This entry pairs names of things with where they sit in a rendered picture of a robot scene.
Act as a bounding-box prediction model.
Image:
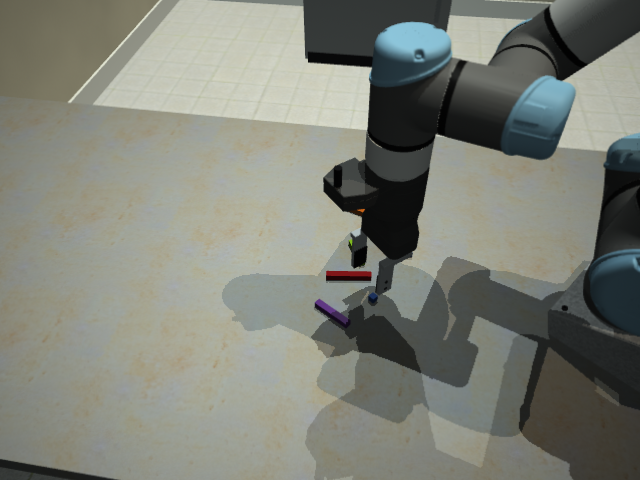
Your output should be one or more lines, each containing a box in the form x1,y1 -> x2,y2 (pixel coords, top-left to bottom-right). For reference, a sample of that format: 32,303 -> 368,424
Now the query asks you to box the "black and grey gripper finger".
375,252 -> 412,295
351,227 -> 367,268

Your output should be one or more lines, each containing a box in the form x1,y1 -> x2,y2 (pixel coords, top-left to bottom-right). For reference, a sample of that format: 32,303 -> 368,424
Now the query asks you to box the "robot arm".
368,0 -> 640,337

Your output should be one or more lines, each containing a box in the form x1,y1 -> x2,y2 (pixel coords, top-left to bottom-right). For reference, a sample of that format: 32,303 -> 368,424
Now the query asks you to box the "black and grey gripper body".
323,128 -> 434,260

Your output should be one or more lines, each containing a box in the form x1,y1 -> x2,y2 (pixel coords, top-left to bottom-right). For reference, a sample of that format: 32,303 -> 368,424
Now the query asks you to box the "purple rod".
315,299 -> 351,328

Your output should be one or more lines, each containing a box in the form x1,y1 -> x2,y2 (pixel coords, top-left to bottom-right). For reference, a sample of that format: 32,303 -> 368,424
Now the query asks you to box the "dark red rod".
326,271 -> 372,280

